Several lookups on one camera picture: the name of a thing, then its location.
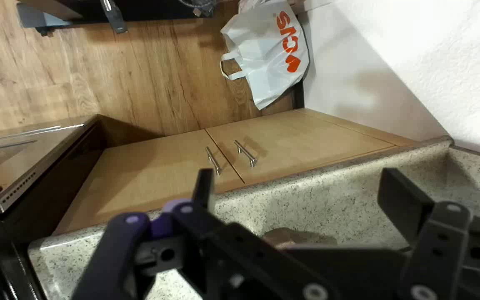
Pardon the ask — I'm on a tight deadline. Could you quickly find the white CVS plastic bag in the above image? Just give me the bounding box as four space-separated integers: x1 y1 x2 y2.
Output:
219 0 312 111

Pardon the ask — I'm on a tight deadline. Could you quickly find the wooden base cabinet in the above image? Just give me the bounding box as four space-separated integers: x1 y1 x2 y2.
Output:
55 106 454 235

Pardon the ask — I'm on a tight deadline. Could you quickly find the metal base cabinet handle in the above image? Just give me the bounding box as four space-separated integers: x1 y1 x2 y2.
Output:
234 138 260 168
204 145 224 175

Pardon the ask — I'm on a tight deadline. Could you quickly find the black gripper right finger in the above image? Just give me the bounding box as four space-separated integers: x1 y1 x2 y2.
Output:
377 166 480 300

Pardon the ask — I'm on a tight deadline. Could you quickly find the black stand base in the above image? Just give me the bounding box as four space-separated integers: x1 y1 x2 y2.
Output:
17 0 220 36

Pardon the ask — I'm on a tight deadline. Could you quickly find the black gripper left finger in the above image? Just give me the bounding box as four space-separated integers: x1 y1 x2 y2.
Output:
72 166 342 300

